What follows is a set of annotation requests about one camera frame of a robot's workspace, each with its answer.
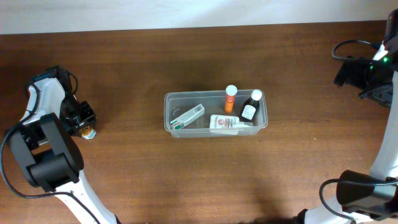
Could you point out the white lotion bottle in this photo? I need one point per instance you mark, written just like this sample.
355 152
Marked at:
228 125

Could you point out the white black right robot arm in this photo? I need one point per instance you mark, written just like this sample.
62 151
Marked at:
355 197

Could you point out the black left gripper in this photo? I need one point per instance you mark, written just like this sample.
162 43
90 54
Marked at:
84 115

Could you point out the white Panadol medicine box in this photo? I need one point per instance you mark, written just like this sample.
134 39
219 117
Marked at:
188 117

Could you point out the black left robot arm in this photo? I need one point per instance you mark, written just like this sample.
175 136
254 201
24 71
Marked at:
42 145

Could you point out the dark syrup bottle white cap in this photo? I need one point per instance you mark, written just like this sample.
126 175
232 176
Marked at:
250 106

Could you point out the clear plastic container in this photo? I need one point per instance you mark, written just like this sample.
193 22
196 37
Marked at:
177 103

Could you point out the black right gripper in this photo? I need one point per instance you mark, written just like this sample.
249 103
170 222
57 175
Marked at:
347 74

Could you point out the orange tube white cap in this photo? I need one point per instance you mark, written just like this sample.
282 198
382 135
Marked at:
231 92

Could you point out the small gold lid jar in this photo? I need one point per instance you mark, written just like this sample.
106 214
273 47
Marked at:
87 132

